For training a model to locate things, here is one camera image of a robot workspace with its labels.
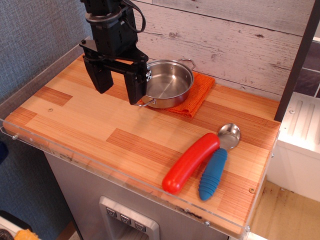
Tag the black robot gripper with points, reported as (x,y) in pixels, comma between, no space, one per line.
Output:
(113,49)

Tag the yellow object at bottom left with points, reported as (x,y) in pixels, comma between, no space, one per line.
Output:
(25,234)

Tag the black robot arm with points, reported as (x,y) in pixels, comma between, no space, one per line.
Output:
(110,8)

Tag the spoon with blue handle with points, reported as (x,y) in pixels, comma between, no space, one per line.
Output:
(229,136)

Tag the silver dispenser panel with buttons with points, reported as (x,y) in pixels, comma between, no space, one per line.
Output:
(123,223)

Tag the stainless steel pot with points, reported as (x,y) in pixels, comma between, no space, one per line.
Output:
(169,84)

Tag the red plastic sausage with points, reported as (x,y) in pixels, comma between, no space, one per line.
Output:
(180,172)

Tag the dark right support post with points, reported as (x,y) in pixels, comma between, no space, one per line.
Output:
(301,55)

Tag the orange cloth mat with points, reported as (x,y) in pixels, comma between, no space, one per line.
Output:
(197,94)

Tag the white toy sink unit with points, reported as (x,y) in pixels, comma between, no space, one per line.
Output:
(295,162)

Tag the grey toy fridge cabinet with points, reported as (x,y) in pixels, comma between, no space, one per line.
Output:
(82,189)

